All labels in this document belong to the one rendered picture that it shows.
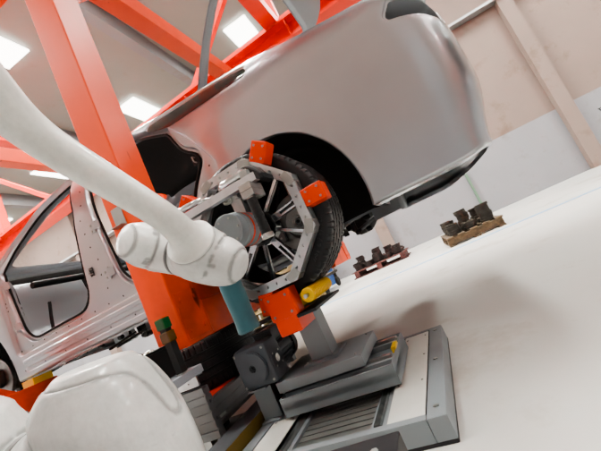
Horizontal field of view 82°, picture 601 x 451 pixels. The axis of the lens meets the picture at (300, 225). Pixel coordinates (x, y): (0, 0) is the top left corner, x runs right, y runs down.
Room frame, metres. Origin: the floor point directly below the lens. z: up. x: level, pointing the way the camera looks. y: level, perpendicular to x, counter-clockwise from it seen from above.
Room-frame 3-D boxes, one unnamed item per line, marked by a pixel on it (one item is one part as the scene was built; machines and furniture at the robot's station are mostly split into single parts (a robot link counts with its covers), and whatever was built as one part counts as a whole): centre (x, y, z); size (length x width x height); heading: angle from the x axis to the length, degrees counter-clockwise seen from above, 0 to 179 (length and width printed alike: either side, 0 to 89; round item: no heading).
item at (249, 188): (1.18, 0.10, 0.93); 0.09 x 0.05 x 0.05; 160
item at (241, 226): (1.36, 0.22, 0.85); 0.21 x 0.14 x 0.14; 160
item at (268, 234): (1.15, 0.11, 0.83); 0.04 x 0.04 x 0.16
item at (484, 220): (5.94, -2.53, 0.23); 1.29 x 0.89 x 0.46; 162
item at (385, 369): (1.57, 0.08, 0.13); 0.50 x 0.36 x 0.10; 70
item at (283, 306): (1.47, 0.18, 0.48); 0.16 x 0.12 x 0.17; 160
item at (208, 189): (1.43, 0.19, 0.85); 0.54 x 0.07 x 0.54; 70
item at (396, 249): (7.82, -1.29, 0.22); 1.27 x 0.85 x 0.44; 73
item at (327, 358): (1.59, 0.14, 0.32); 0.40 x 0.30 x 0.28; 70
